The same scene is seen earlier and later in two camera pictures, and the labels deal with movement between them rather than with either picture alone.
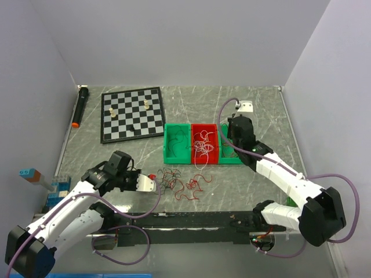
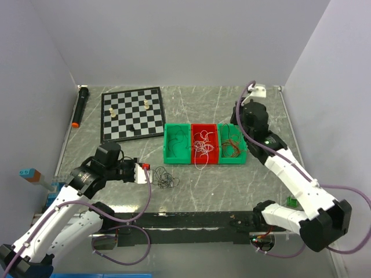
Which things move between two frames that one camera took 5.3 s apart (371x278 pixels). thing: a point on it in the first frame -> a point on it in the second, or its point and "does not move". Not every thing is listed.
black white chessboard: [131, 114] does not move
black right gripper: [229, 133] -> [233, 119]
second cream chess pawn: [113, 114] does not move
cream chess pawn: [146, 104] does not move
